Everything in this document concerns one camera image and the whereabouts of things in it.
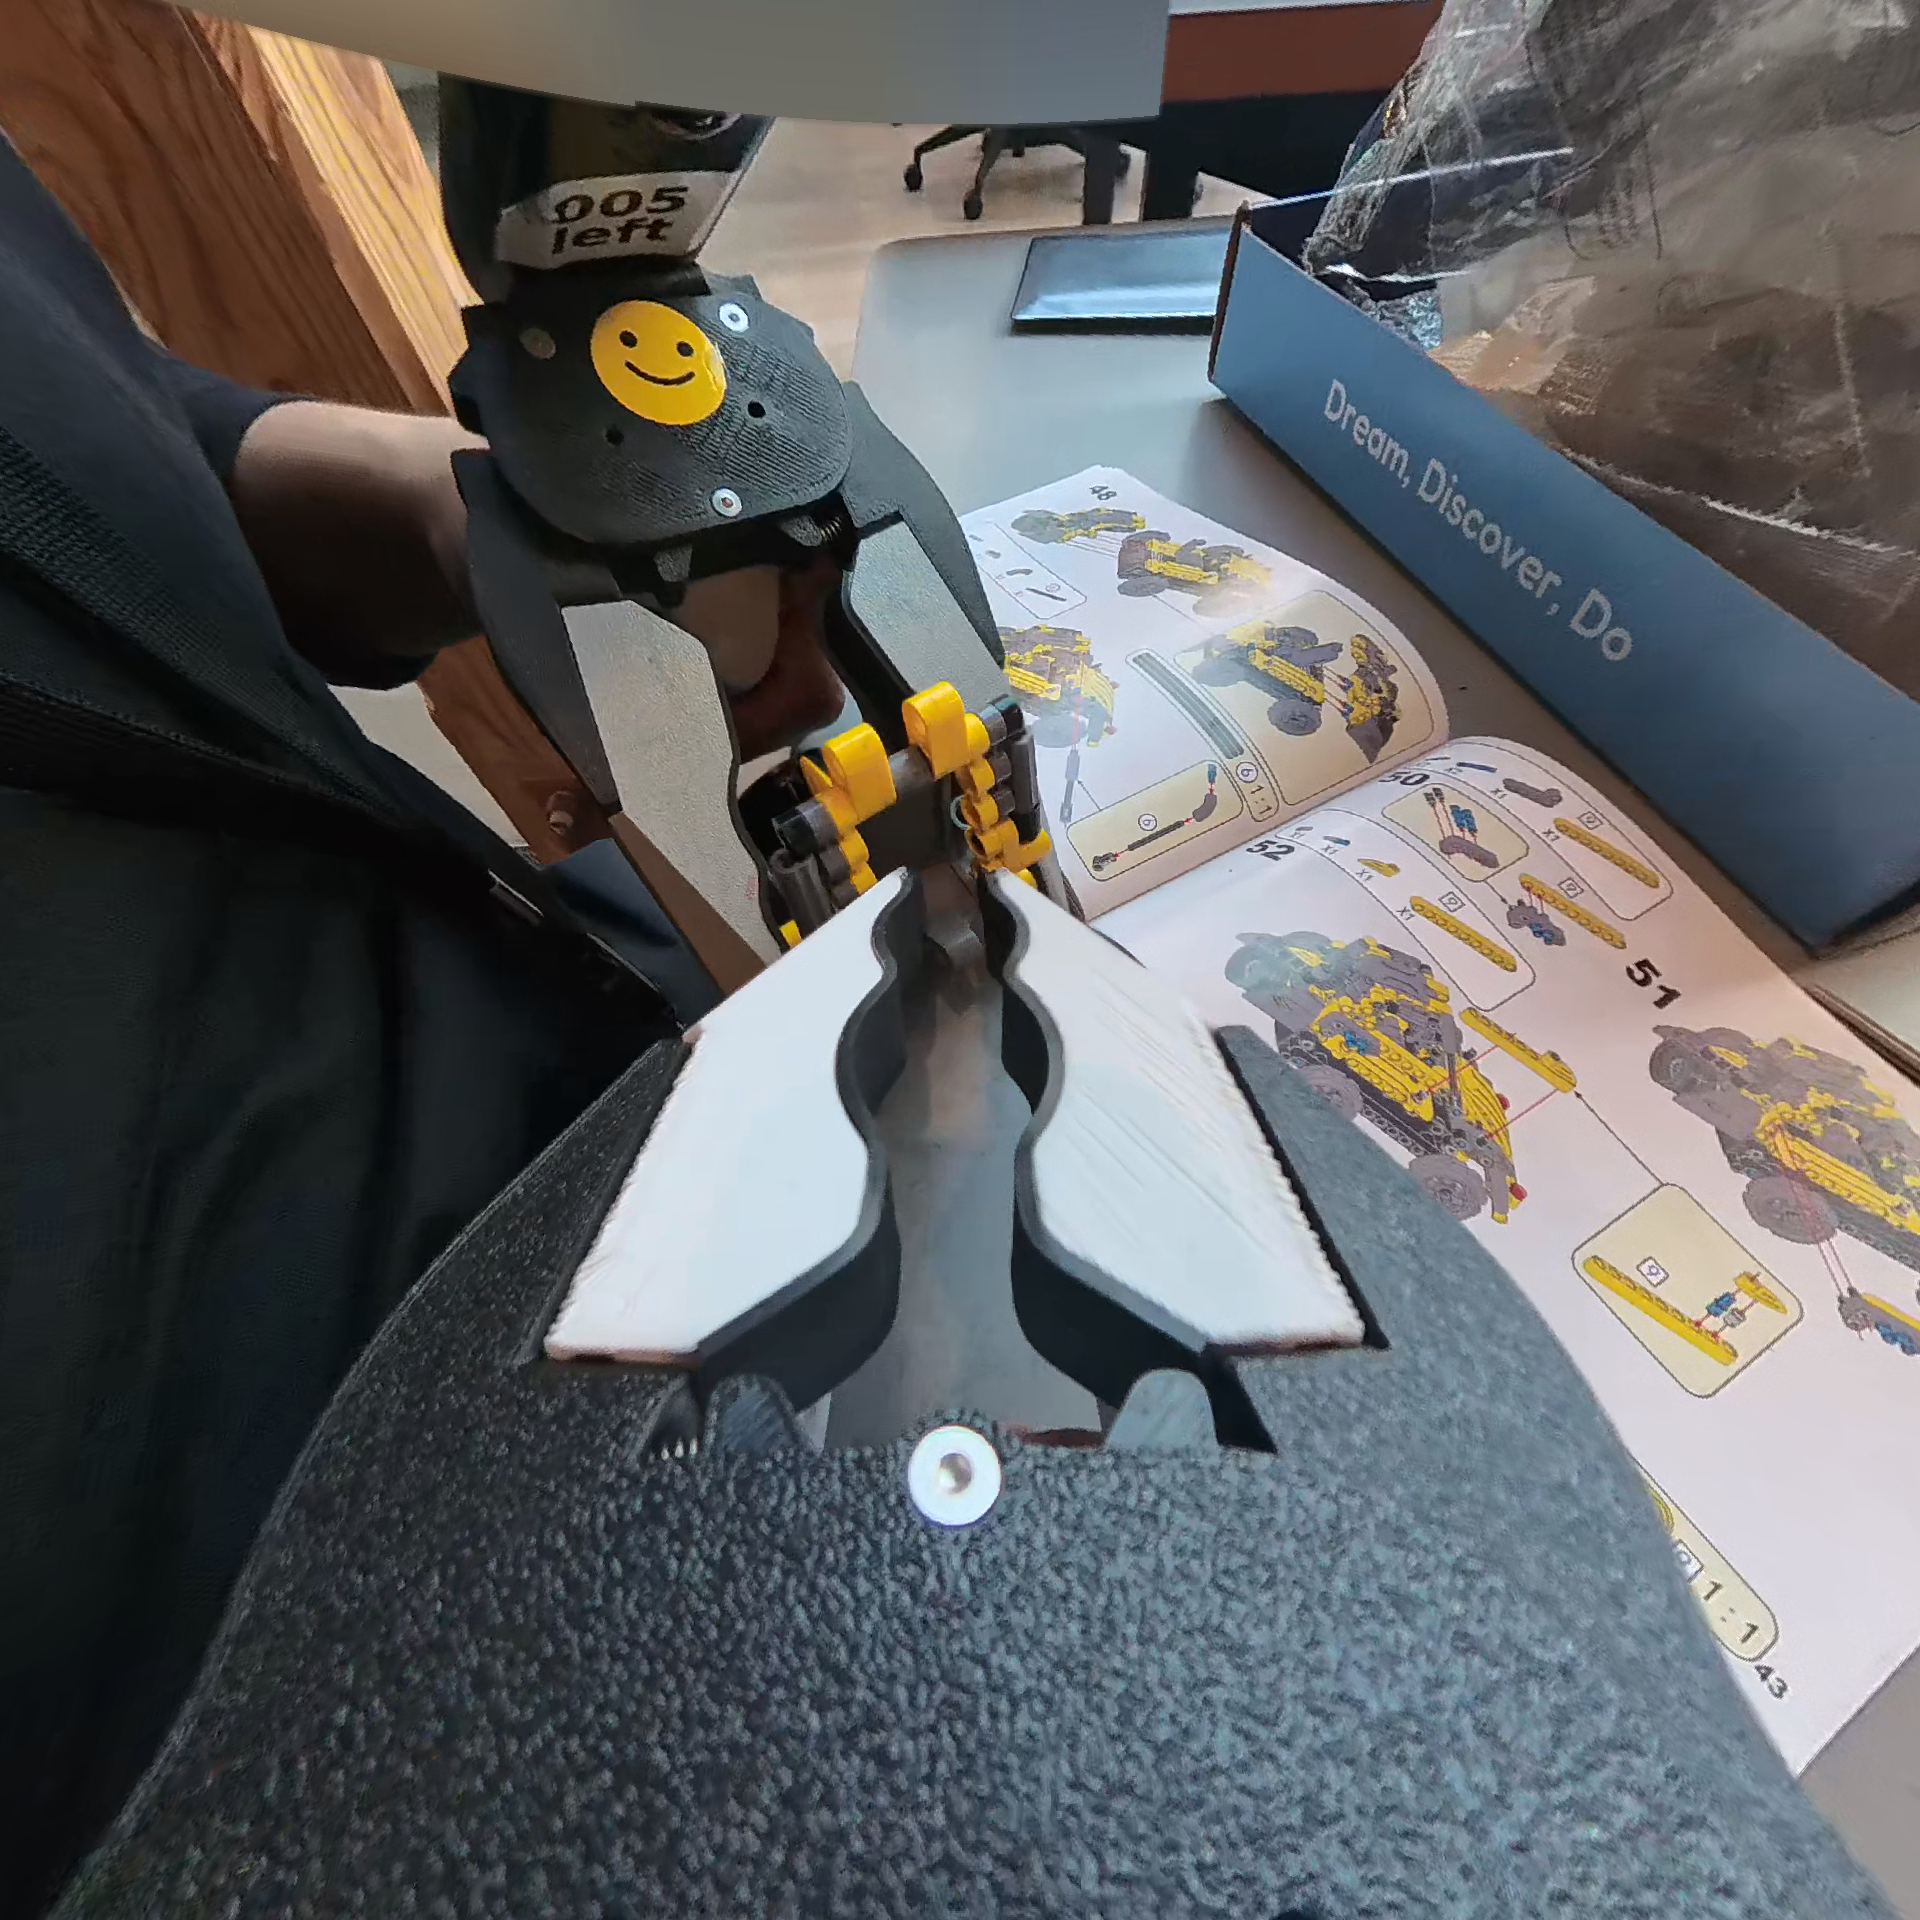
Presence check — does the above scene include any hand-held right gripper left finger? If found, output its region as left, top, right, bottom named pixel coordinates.
left=540, top=870, right=920, bottom=1416

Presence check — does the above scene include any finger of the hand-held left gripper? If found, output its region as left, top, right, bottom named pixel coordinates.
left=456, top=450, right=786, bottom=991
left=827, top=383, right=1089, bottom=921

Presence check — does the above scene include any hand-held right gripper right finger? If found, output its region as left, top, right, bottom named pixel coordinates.
left=974, top=867, right=1392, bottom=1453

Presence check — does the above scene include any yellow toy brick vehicle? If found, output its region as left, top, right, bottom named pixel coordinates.
left=753, top=678, right=1055, bottom=967

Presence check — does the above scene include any grey desk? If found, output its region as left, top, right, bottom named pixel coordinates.
left=851, top=217, right=1920, bottom=1920

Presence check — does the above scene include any person's left hand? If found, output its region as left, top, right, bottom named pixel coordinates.
left=227, top=413, right=850, bottom=760

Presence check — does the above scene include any dark tablet on table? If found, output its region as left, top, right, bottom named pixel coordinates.
left=1008, top=224, right=1235, bottom=336

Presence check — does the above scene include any white table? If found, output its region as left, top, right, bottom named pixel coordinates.
left=175, top=0, right=1175, bottom=126

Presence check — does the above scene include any black office chair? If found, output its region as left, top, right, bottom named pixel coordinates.
left=899, top=121, right=1135, bottom=231

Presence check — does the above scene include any toy vehicle instruction booklet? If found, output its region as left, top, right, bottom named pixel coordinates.
left=956, top=464, right=1920, bottom=1781

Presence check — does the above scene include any wooden furniture leg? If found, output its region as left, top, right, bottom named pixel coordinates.
left=0, top=0, right=617, bottom=865

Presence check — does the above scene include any person's dark clothing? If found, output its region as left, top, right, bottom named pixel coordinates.
left=0, top=132, right=730, bottom=1920

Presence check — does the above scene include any brown table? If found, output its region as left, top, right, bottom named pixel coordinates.
left=1139, top=0, right=1446, bottom=224

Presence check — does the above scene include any blue cardboard box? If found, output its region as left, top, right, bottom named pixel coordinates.
left=1206, top=206, right=1920, bottom=960

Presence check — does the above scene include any clear plastic bag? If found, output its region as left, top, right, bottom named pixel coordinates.
left=1302, top=0, right=1920, bottom=671

